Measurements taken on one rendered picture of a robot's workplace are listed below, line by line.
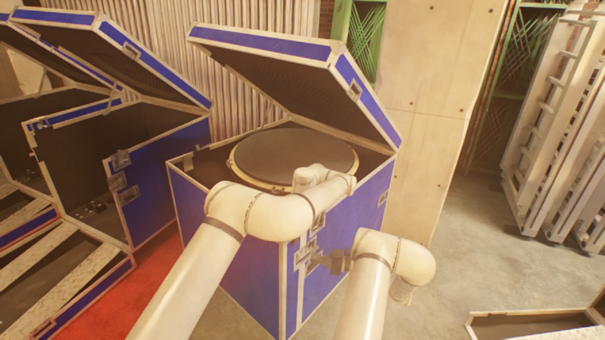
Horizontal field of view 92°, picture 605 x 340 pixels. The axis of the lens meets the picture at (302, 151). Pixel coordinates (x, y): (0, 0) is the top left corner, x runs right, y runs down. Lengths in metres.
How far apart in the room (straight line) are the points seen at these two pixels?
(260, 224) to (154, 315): 0.29
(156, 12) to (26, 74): 1.79
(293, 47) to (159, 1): 3.11
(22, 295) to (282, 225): 2.41
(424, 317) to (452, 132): 1.29
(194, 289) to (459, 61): 1.94
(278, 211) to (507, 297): 2.32
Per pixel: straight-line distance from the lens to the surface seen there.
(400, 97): 2.22
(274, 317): 1.81
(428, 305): 2.52
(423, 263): 1.04
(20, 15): 2.76
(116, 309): 2.56
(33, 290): 2.95
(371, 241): 1.02
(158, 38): 4.33
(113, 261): 2.70
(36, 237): 3.26
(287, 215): 0.76
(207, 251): 0.78
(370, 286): 0.92
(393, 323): 2.35
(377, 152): 2.23
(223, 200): 0.82
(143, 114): 3.44
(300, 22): 3.31
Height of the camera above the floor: 1.90
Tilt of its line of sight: 27 degrees down
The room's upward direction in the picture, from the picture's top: 2 degrees clockwise
